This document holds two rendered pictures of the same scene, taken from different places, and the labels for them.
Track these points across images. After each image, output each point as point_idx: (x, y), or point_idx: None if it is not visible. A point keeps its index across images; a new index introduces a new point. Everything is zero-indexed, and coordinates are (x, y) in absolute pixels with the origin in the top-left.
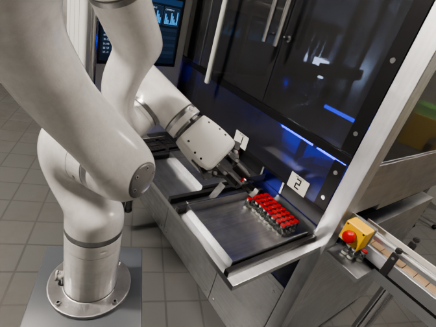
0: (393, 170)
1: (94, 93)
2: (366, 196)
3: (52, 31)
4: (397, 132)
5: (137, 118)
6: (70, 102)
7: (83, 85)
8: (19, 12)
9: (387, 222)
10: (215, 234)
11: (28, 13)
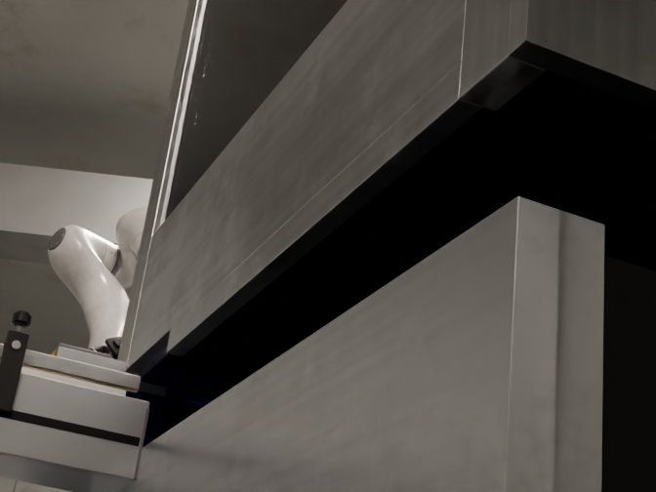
0: (176, 226)
1: (106, 313)
2: (143, 311)
3: (86, 279)
4: (162, 167)
5: None
6: (90, 317)
7: (99, 307)
8: (58, 266)
9: (212, 419)
10: None
11: (62, 267)
